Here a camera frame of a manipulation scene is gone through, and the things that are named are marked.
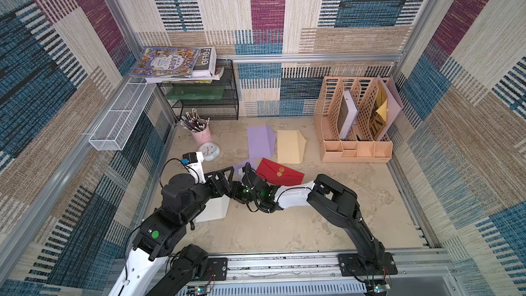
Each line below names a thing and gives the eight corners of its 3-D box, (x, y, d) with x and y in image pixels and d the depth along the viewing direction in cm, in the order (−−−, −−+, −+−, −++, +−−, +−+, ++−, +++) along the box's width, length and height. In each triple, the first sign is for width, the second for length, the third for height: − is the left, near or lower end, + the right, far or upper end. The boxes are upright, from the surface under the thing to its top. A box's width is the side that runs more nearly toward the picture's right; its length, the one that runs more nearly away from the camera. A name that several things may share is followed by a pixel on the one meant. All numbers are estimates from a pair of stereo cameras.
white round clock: (198, 160, 105) (196, 157, 102) (202, 145, 111) (200, 142, 108) (218, 160, 105) (217, 157, 102) (221, 145, 111) (220, 142, 108)
